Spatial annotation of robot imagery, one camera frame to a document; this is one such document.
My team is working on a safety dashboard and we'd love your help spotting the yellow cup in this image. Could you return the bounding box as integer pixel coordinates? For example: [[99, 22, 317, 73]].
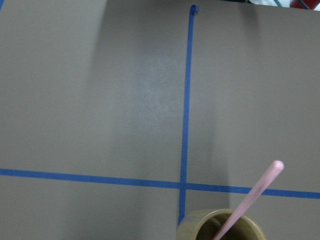
[[176, 208, 267, 240]]

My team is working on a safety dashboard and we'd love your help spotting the pink chopstick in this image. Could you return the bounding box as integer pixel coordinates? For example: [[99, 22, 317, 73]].
[[213, 160, 285, 240]]

